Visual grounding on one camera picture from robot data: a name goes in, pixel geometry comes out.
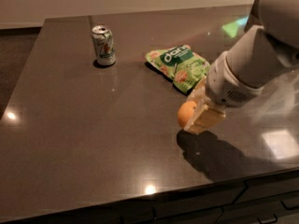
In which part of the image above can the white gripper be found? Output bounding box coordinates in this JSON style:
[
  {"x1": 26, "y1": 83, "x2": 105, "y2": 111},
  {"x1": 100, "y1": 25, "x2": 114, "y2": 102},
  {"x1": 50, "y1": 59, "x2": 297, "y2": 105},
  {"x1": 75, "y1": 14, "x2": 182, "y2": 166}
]
[{"x1": 184, "y1": 51, "x2": 263, "y2": 134}]

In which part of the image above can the orange fruit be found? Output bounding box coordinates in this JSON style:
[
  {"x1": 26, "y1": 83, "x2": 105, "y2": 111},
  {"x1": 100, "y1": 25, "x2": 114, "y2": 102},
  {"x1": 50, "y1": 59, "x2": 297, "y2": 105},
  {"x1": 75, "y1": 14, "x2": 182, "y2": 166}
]
[{"x1": 178, "y1": 101, "x2": 197, "y2": 128}]

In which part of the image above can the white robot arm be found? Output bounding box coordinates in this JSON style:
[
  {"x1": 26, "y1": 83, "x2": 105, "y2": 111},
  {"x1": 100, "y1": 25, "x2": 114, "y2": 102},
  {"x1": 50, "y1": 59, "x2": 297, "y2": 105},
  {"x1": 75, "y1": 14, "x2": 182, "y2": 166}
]
[{"x1": 178, "y1": 0, "x2": 299, "y2": 134}]

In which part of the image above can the green rice chip bag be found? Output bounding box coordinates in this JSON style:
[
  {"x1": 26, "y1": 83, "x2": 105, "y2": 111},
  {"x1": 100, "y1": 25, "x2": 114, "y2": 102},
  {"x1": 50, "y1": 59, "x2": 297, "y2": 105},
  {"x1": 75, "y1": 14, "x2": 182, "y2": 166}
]
[{"x1": 146, "y1": 45, "x2": 210, "y2": 94}]

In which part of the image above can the dark drawer front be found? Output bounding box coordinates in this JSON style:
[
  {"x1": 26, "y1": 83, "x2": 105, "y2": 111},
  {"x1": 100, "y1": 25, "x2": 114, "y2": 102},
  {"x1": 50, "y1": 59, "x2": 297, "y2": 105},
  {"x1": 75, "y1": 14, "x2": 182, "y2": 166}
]
[{"x1": 236, "y1": 175, "x2": 299, "y2": 203}]

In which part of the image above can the dark box with snacks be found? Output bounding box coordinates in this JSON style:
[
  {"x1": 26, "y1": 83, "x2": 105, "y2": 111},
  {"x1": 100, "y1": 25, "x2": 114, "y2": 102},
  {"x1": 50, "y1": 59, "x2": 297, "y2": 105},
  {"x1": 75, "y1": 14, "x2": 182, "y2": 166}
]
[{"x1": 244, "y1": 0, "x2": 261, "y2": 32}]

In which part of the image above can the green white soda can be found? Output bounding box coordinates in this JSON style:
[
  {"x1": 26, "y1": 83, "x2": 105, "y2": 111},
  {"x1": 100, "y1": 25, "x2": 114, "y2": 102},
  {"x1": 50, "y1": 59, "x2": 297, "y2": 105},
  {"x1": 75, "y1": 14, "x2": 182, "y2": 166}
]
[{"x1": 92, "y1": 24, "x2": 116, "y2": 66}]

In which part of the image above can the black drawer handle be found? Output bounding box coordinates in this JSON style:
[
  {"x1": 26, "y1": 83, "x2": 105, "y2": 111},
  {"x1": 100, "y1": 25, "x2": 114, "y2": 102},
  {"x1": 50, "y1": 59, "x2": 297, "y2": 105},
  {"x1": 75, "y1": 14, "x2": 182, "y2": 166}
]
[{"x1": 257, "y1": 215, "x2": 278, "y2": 224}]

